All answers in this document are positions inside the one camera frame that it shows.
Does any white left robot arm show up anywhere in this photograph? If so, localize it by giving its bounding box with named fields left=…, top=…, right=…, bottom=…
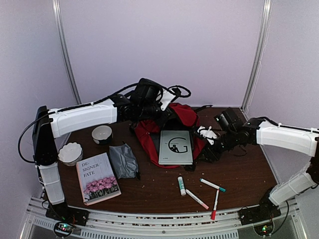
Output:
left=22, top=78, right=191, bottom=221

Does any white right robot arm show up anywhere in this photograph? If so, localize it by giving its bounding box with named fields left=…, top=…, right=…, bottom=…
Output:
left=195, top=108, right=319, bottom=220

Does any grey pencil pouch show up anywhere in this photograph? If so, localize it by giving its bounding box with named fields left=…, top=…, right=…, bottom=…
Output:
left=109, top=143, right=141, bottom=180

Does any scalloped white bowl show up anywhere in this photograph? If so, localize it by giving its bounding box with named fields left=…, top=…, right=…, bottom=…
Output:
left=58, top=142, right=83, bottom=166

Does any teal capped white marker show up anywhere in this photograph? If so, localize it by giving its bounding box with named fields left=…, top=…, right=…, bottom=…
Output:
left=199, top=178, right=226, bottom=192

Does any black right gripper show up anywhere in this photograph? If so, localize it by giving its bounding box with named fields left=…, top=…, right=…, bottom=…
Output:
left=196, top=129, right=238, bottom=164

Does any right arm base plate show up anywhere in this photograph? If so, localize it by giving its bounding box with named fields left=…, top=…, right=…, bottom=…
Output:
left=238, top=205, right=281, bottom=225

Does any front aluminium rail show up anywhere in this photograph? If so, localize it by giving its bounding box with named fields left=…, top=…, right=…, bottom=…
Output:
left=19, top=196, right=307, bottom=239

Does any grey shrink-wrapped book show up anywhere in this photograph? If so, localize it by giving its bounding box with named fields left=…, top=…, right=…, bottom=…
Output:
left=159, top=130, right=193, bottom=166

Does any left aluminium frame post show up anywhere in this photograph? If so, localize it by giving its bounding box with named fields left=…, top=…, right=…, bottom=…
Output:
left=51, top=0, right=84, bottom=110

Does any red capped white marker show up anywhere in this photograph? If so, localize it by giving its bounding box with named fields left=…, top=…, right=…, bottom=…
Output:
left=211, top=189, right=220, bottom=221

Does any red backpack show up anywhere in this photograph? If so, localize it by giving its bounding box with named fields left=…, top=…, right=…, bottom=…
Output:
left=130, top=103, right=212, bottom=169

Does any round white bowl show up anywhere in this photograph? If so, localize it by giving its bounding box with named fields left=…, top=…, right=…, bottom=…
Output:
left=91, top=125, right=113, bottom=145

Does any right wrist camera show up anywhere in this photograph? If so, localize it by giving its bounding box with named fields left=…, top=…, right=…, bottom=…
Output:
left=194, top=125, right=218, bottom=145

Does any white glue stick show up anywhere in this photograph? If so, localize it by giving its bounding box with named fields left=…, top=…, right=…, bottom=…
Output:
left=177, top=176, right=186, bottom=196

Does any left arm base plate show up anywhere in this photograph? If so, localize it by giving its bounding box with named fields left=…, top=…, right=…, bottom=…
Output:
left=45, top=203, right=89, bottom=226

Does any aluminium frame post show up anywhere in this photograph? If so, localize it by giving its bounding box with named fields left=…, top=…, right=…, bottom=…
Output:
left=241, top=0, right=273, bottom=114
left=51, top=0, right=84, bottom=110

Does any flower cover book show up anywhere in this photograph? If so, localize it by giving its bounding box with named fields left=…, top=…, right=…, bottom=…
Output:
left=76, top=153, right=122, bottom=206

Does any right aluminium frame post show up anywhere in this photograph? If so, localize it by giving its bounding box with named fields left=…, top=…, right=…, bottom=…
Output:
left=241, top=0, right=273, bottom=114

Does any pink capped white marker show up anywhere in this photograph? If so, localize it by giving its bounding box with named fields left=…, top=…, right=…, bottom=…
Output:
left=185, top=189, right=209, bottom=210

